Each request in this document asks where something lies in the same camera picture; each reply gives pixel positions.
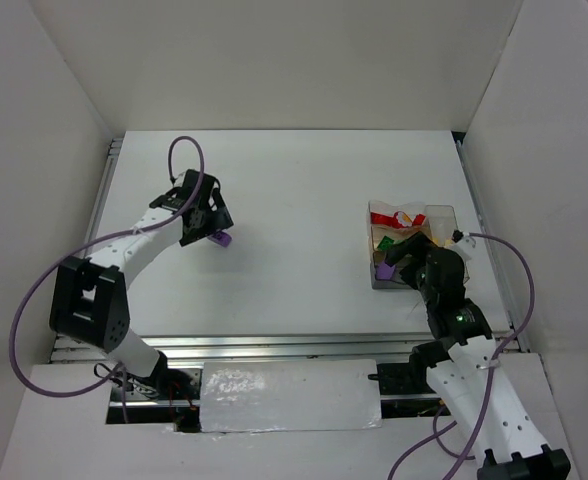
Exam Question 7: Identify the purple sloped lego brick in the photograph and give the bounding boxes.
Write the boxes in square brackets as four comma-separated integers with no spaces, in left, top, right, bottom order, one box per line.
[209,231,232,248]

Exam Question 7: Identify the small red lego brick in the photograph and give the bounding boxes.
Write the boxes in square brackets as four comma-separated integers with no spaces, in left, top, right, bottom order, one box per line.
[412,214,426,226]

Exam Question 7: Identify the purple round flower lego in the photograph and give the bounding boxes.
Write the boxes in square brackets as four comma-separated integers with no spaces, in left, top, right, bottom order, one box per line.
[375,261,396,281]

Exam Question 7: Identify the green square lego brick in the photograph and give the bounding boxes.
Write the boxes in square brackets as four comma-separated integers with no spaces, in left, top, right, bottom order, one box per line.
[377,236,396,251]

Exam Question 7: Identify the red curved lego brick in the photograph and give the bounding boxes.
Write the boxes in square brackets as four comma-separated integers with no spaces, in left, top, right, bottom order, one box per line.
[370,212,402,229]

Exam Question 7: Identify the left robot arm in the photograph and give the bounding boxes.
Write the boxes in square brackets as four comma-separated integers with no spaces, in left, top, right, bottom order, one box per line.
[49,169,233,400]

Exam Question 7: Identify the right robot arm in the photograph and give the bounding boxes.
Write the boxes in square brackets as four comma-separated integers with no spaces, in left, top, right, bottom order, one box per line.
[376,231,571,479]

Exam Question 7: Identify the red flower lego piece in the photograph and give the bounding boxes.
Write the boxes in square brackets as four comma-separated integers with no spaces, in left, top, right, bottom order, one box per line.
[393,211,413,229]

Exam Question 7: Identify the tall smoky plastic container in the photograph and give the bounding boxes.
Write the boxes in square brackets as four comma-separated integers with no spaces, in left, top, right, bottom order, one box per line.
[423,203,473,284]

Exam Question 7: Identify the amber plastic container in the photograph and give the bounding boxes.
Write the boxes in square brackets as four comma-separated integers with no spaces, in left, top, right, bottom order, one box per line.
[368,225,429,264]

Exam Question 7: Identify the clear plastic container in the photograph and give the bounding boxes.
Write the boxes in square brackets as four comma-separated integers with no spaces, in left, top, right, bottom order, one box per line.
[368,200,427,231]

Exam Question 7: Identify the white taped panel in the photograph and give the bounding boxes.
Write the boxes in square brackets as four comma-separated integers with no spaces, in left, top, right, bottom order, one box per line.
[199,359,383,433]

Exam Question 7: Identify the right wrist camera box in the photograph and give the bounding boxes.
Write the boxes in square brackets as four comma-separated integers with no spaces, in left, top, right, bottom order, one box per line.
[449,230,476,263]

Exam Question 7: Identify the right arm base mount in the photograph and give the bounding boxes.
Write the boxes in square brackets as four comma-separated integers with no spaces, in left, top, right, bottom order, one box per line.
[368,340,450,419]

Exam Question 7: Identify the aluminium front rail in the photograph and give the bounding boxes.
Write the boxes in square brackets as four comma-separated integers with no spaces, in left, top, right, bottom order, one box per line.
[51,334,518,359]

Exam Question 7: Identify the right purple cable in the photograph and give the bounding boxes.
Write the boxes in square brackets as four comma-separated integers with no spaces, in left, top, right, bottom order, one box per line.
[387,230,535,480]

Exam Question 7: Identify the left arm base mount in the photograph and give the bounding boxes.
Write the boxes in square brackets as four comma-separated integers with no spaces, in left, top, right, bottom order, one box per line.
[105,368,203,433]

